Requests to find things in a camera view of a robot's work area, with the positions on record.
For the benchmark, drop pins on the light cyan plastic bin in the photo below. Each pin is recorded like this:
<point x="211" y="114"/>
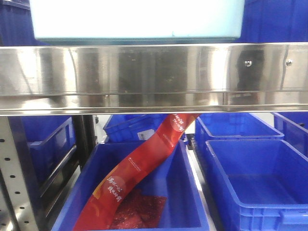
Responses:
<point x="123" y="19"/>

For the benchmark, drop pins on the blue bin rear middle labeled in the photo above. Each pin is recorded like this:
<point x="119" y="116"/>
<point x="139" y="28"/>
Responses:
<point x="133" y="127"/>

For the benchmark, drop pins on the blue bin rear right lower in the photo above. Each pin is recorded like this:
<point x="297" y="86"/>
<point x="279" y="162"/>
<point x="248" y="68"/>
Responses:
<point x="232" y="126"/>

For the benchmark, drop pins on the blue bin with red items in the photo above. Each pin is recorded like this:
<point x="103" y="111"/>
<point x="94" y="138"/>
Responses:
<point x="173" y="179"/>

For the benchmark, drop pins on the dark red snack packet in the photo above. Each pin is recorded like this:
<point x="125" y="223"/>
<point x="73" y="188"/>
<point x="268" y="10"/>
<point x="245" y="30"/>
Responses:
<point x="139" y="211"/>

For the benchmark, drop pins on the blue bin left side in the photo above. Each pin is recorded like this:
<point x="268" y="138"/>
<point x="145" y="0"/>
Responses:
<point x="49" y="139"/>

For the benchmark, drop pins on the red printed packaging strip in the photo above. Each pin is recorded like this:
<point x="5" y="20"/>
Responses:
<point x="100" y="208"/>

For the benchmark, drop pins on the blue bin front right lower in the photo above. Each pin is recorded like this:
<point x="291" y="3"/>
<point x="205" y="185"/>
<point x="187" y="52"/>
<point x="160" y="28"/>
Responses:
<point x="258" y="185"/>

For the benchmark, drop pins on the blue bin far right edge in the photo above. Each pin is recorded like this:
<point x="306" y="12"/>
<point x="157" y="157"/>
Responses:
<point x="294" y="126"/>

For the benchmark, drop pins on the right shelf steel rail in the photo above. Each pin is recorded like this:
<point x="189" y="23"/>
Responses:
<point x="194" y="78"/>

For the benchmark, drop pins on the perforated steel upright post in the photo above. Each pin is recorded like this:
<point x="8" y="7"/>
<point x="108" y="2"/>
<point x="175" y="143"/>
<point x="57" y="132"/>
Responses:
<point x="17" y="172"/>

